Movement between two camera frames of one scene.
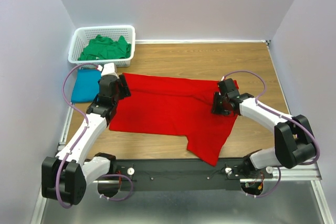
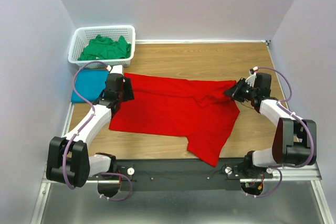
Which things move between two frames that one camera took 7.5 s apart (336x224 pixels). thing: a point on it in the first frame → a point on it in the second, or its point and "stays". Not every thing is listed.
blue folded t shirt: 86,88 stays
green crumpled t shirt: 100,48 stays
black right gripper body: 219,105 → 243,91
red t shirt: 181,107 stays
